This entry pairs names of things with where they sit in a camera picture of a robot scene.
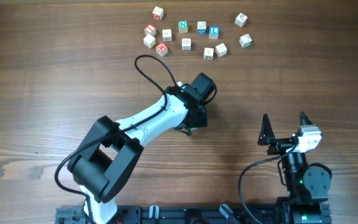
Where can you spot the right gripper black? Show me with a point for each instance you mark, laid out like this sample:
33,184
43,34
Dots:
267,137

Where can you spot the red E letter block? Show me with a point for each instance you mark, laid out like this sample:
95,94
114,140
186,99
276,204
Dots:
161,49

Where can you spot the wooden block picture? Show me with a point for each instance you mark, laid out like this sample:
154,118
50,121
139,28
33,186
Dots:
167,35
186,44

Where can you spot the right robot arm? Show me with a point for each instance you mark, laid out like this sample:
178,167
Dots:
307,184

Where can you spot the green N letter block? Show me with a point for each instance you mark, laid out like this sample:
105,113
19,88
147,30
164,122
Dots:
183,26

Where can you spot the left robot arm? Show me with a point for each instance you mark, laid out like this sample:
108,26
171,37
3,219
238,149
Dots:
111,149

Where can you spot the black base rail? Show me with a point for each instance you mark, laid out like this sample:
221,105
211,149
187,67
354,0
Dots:
265,213

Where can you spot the plain wooden block yellow side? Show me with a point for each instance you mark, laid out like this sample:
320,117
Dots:
149,40

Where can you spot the blue L letter block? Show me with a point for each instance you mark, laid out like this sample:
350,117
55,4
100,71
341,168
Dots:
213,32

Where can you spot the wooden block top left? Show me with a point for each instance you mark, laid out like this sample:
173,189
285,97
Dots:
157,13

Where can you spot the red L letter block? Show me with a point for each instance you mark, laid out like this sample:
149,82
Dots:
150,30

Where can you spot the wooden block picture top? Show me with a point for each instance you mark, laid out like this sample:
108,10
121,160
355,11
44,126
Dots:
167,35

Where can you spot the wooden block soccer ball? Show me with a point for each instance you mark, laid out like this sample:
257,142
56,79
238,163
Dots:
208,53

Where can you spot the wooden block blue front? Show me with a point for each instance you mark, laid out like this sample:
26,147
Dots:
201,27

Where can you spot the wooden block green side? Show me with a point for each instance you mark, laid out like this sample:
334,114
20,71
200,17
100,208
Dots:
245,41

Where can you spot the wooden block far right top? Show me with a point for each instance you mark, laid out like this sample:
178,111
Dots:
241,19

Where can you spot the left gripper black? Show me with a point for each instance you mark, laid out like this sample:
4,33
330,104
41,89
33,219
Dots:
202,122

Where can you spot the wooden block Z side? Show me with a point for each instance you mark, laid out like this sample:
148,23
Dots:
221,50

